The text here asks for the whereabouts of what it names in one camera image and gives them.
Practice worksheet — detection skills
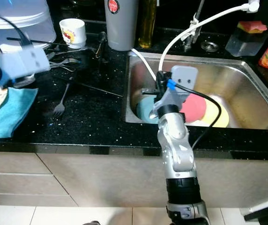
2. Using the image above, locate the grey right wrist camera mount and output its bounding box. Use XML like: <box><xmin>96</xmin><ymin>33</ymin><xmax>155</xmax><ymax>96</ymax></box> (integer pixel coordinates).
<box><xmin>153</xmin><ymin>66</ymin><xmax>199</xmax><ymax>111</ymax></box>

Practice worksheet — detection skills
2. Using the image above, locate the chrome faucet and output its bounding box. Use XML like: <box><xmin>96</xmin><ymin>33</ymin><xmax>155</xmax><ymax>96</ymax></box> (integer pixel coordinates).
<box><xmin>183</xmin><ymin>0</ymin><xmax>207</xmax><ymax>47</ymax></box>

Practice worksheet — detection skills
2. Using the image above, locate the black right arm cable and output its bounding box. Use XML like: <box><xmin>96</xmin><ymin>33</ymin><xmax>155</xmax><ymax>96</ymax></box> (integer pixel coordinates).
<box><xmin>169</xmin><ymin>81</ymin><xmax>224</xmax><ymax>148</ymax></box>

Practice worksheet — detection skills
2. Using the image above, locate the yellow oil bottle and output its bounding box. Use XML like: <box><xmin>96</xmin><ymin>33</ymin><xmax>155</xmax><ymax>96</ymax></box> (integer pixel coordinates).
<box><xmin>136</xmin><ymin>0</ymin><xmax>158</xmax><ymax>49</ymax></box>

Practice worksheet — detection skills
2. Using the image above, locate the beige cabinet door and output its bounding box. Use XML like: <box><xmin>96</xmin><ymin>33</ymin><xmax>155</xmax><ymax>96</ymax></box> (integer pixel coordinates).
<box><xmin>153</xmin><ymin>155</ymin><xmax>268</xmax><ymax>209</ymax></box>
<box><xmin>33</xmin><ymin>152</ymin><xmax>167</xmax><ymax>209</ymax></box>

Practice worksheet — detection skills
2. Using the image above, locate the yellow plate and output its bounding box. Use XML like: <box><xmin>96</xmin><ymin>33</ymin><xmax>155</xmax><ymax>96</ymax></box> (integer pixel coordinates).
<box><xmin>197</xmin><ymin>103</ymin><xmax>230</xmax><ymax>128</ymax></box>

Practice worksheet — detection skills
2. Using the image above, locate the white tap adapter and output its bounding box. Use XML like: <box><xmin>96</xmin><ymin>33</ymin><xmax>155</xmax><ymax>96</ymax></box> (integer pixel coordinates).
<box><xmin>246</xmin><ymin>0</ymin><xmax>261</xmax><ymax>14</ymax></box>

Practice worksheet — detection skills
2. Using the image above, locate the clear sponge holder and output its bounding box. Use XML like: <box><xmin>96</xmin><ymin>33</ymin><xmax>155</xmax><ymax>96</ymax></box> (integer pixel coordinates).
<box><xmin>225</xmin><ymin>28</ymin><xmax>268</xmax><ymax>58</ymax></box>

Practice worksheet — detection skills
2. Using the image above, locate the metal fork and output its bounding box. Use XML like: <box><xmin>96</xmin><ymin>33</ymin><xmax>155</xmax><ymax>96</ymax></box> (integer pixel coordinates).
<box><xmin>52</xmin><ymin>83</ymin><xmax>71</xmax><ymax>118</ymax></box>

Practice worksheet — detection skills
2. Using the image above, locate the beige drawer front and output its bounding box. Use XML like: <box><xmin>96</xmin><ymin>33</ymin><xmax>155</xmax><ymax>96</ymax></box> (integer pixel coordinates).
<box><xmin>0</xmin><ymin>172</ymin><xmax>64</xmax><ymax>196</ymax></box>
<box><xmin>0</xmin><ymin>194</ymin><xmax>78</xmax><ymax>208</ymax></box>
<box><xmin>0</xmin><ymin>151</ymin><xmax>50</xmax><ymax>175</ymax></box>

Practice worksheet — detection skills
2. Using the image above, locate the stainless steel sink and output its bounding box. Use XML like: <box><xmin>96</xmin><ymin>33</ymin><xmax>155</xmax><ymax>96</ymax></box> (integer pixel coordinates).
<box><xmin>122</xmin><ymin>52</ymin><xmax>268</xmax><ymax>131</ymax></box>

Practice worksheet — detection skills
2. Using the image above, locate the white water hose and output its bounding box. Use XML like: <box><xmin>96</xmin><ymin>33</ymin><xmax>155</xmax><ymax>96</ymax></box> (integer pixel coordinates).
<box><xmin>129</xmin><ymin>0</ymin><xmax>261</xmax><ymax>90</ymax></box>

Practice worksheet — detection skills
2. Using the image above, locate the blue cloth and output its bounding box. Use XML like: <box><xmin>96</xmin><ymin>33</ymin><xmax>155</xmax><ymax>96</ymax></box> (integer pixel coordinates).
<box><xmin>0</xmin><ymin>87</ymin><xmax>38</xmax><ymax>140</ymax></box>

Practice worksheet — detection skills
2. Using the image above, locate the grey water filter canister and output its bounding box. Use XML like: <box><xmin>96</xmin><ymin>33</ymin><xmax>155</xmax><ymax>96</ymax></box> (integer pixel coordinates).
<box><xmin>104</xmin><ymin>0</ymin><xmax>139</xmax><ymax>51</ymax></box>

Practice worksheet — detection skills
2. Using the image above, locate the white cartoon cat mug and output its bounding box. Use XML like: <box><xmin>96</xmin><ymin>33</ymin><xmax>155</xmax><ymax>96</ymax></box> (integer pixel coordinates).
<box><xmin>59</xmin><ymin>19</ymin><xmax>87</xmax><ymax>49</ymax></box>

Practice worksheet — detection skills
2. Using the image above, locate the pink yellow sponge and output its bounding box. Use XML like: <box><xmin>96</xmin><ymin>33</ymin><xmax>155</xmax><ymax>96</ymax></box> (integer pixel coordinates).
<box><xmin>237</xmin><ymin>20</ymin><xmax>268</xmax><ymax>34</ymax></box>

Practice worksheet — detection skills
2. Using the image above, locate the teal plate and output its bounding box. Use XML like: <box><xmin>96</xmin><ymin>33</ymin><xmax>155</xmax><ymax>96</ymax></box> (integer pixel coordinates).
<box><xmin>135</xmin><ymin>96</ymin><xmax>163</xmax><ymax>125</ymax></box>

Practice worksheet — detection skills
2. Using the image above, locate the round metal counter ring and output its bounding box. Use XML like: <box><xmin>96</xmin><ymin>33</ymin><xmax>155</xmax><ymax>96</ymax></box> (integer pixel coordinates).
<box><xmin>200</xmin><ymin>41</ymin><xmax>220</xmax><ymax>52</ymax></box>

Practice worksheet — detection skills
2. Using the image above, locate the pink plate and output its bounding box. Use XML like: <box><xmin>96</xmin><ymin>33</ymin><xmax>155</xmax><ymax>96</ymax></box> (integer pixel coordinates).
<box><xmin>179</xmin><ymin>94</ymin><xmax>207</xmax><ymax>122</ymax></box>

